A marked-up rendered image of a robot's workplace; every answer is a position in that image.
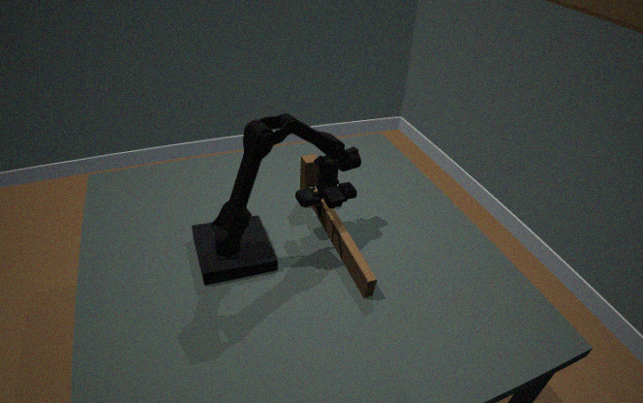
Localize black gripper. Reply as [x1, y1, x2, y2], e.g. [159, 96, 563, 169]
[295, 174, 357, 217]

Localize brown wooden board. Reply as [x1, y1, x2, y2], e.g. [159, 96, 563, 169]
[312, 199, 377, 297]

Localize brown wooden post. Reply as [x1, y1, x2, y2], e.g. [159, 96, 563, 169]
[300, 154, 320, 193]

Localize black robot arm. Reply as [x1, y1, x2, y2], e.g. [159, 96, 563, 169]
[210, 113, 361, 261]

